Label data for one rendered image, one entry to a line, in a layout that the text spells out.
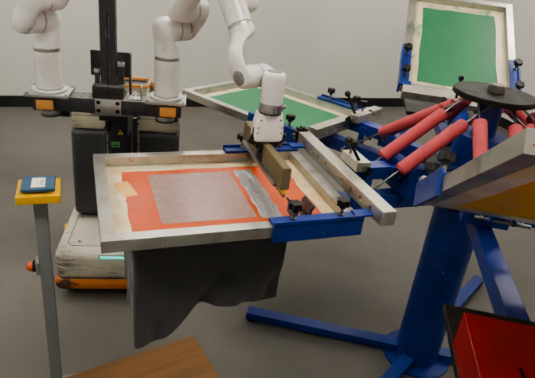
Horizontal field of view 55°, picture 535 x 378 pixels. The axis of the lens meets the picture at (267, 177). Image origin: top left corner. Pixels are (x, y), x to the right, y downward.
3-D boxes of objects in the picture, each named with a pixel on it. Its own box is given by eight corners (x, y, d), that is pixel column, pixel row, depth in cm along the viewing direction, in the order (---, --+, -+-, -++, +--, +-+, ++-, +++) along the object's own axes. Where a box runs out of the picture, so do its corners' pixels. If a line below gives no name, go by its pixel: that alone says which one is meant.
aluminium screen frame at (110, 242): (101, 254, 135) (100, 241, 134) (93, 163, 184) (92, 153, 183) (361, 229, 162) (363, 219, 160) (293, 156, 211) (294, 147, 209)
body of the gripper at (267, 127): (280, 104, 170) (276, 135, 175) (251, 104, 167) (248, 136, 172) (289, 112, 164) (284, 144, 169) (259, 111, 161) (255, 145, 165)
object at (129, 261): (132, 352, 162) (131, 238, 144) (121, 269, 200) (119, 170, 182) (142, 351, 163) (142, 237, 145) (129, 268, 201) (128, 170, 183)
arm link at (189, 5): (185, -48, 165) (228, -45, 178) (142, 27, 192) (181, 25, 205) (205, -13, 163) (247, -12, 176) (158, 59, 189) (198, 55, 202)
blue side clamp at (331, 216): (271, 243, 151) (275, 223, 148) (267, 234, 155) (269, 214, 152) (361, 235, 161) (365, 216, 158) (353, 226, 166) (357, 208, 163)
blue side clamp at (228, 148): (224, 165, 198) (226, 149, 195) (221, 160, 202) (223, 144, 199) (295, 162, 208) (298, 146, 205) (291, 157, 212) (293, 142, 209)
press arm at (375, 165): (348, 181, 185) (350, 168, 183) (341, 173, 190) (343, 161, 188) (389, 178, 191) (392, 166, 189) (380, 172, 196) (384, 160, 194)
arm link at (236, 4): (189, -20, 171) (222, -19, 182) (208, 40, 172) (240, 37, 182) (216, -45, 160) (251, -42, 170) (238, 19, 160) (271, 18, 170)
